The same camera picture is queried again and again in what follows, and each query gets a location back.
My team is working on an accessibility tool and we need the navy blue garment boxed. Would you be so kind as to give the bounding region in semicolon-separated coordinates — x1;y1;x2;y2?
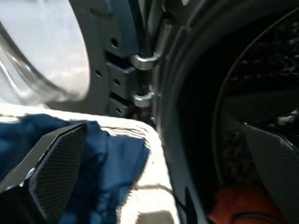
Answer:
0;113;150;224

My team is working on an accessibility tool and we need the orange garment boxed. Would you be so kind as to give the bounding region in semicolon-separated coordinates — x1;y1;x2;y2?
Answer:
209;188;288;224

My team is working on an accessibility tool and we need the pale woven laundry basket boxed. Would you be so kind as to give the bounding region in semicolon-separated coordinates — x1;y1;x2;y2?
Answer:
0;102;180;224

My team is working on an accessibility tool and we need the round washing machine door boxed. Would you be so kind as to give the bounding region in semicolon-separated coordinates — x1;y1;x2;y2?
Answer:
0;0;150;117

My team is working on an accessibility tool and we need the silver door hinge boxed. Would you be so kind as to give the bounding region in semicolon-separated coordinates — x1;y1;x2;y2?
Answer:
132;91;159;108
129;52;162;70

